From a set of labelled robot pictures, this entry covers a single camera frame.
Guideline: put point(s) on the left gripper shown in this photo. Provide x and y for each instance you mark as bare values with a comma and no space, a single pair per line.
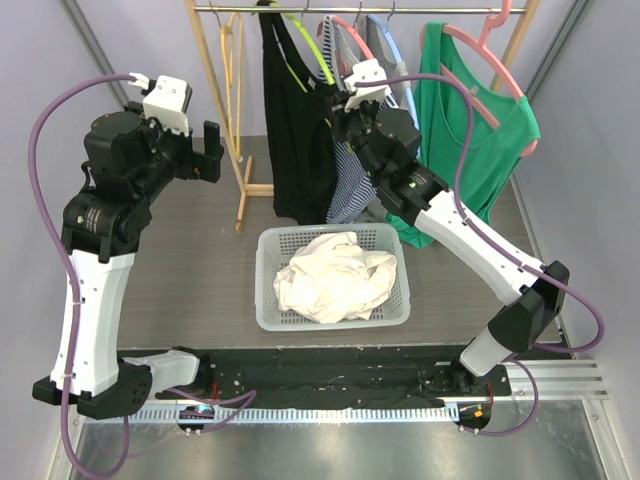
202,165

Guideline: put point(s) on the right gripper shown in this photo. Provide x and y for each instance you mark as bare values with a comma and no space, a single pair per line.
341,120

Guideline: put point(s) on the black tank top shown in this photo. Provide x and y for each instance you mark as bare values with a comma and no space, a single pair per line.
299,136

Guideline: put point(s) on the lime green hanger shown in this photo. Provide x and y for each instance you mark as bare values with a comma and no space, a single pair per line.
310,45

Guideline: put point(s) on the yellow plastic hanger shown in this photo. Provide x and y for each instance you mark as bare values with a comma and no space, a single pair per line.
231,40

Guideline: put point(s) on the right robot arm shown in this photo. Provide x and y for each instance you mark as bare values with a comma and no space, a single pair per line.
385,142

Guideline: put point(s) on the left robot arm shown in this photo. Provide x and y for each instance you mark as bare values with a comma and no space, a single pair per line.
131,160

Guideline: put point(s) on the grey tank top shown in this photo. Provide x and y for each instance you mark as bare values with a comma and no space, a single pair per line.
387,50

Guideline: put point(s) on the blue white striped tank top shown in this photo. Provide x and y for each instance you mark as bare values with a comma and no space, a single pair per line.
353,191

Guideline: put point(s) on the blue plastic hanger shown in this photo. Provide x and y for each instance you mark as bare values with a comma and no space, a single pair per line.
400,65

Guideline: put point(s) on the green tank top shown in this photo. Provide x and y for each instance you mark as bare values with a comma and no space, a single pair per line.
494,154

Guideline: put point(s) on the pink hanger under striped top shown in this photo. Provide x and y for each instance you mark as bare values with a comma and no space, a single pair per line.
343,59

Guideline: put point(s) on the pink hanger under green top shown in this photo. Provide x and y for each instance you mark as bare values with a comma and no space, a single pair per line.
482,71

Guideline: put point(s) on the wooden clothes rack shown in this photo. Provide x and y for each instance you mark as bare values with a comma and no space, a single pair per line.
496,17

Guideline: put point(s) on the white plastic laundry basket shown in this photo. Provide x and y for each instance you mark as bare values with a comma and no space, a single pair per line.
277,246

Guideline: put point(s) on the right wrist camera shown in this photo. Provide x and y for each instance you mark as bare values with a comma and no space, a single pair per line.
366,83

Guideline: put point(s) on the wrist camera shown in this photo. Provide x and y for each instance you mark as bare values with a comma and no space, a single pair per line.
167,101
366,83

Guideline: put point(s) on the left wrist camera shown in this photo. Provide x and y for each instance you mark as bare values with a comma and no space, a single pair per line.
167,101

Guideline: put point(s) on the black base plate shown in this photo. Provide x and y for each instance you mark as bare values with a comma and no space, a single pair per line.
336,378

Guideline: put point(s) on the white slotted cable duct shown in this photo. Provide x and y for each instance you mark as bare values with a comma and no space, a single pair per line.
185,414

